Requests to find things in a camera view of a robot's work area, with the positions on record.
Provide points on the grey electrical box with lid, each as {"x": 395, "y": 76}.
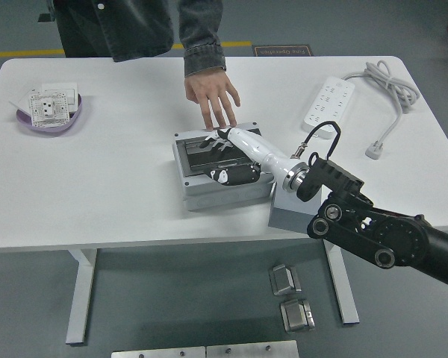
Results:
{"x": 224, "y": 195}

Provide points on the person's left forearm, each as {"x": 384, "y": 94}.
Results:
{"x": 203, "y": 37}

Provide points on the purple bowl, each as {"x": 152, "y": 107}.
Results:
{"x": 72, "y": 121}

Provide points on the flat metal plate with screws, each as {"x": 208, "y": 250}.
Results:
{"x": 157, "y": 353}
{"x": 252, "y": 350}

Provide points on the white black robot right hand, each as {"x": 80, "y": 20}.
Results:
{"x": 254, "y": 147}

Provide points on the white flat plate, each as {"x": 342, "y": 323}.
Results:
{"x": 20, "y": 100}

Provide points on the person's left hand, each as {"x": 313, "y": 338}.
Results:
{"x": 211, "y": 93}

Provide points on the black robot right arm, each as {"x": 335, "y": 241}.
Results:
{"x": 395, "y": 235}

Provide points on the white power strip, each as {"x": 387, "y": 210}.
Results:
{"x": 328, "y": 108}

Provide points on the white switch plate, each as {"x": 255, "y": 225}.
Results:
{"x": 69, "y": 93}

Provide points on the grey cube with round hole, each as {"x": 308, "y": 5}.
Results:
{"x": 287, "y": 220}

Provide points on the white socket panel with print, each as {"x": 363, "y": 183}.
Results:
{"x": 46, "y": 108}

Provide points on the small metal bracket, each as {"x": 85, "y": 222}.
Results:
{"x": 283, "y": 279}
{"x": 296, "y": 316}

